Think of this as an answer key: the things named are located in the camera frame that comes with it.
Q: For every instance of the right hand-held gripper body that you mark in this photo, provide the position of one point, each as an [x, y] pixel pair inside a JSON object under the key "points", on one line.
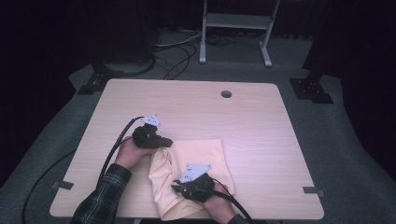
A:
{"points": [[197, 186]]}

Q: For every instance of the white metal stand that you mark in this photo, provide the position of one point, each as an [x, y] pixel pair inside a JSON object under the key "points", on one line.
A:
{"points": [[236, 21]]}

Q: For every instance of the grey tape strip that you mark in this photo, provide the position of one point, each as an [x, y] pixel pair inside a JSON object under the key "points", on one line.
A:
{"points": [[313, 190], [62, 185]]}

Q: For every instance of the peach printed t-shirt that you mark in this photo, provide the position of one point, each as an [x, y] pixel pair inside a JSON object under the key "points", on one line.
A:
{"points": [[199, 152]]}

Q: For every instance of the person's right hand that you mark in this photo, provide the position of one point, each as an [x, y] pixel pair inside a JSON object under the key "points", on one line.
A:
{"points": [[218, 207]]}

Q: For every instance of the person's left hand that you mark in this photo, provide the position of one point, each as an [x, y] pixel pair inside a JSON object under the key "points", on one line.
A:
{"points": [[132, 155]]}

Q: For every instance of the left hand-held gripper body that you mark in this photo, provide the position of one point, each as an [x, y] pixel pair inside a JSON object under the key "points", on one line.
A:
{"points": [[146, 137]]}

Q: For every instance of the dark box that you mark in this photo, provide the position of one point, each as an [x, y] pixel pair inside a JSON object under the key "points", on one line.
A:
{"points": [[130, 40]]}

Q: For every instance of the black stand base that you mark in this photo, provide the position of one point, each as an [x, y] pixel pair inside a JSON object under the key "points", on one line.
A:
{"points": [[311, 90], [99, 77]]}

